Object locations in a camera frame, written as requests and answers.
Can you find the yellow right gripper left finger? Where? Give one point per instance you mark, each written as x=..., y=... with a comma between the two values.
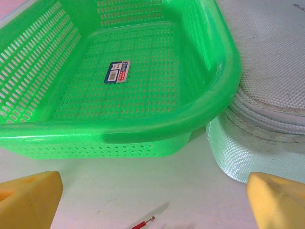
x=28, y=202

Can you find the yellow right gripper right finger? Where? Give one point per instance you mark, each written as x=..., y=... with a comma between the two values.
x=281, y=205

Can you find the green perforated plastic basket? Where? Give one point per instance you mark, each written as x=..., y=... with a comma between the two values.
x=71, y=133

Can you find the pale green zip case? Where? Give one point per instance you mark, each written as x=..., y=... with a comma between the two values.
x=267, y=47

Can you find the blue white label sticker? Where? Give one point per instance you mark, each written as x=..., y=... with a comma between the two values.
x=116, y=71

